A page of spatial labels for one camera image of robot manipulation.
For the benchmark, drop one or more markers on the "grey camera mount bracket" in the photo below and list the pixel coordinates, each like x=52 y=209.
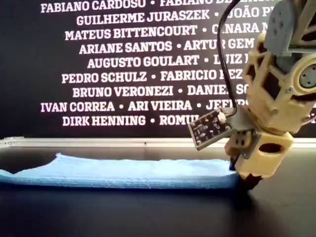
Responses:
x=243 y=121

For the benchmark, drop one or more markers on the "beige grey right robot arm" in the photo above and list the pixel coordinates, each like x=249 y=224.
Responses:
x=281 y=24

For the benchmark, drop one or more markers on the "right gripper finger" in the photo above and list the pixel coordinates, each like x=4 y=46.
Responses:
x=250 y=181
x=238 y=144

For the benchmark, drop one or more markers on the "aluminium table frame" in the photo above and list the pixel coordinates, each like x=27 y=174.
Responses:
x=98 y=143

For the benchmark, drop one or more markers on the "light blue cloth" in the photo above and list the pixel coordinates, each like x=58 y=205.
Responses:
x=111 y=172

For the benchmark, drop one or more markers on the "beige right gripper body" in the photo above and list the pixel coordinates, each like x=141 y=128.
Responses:
x=266 y=160

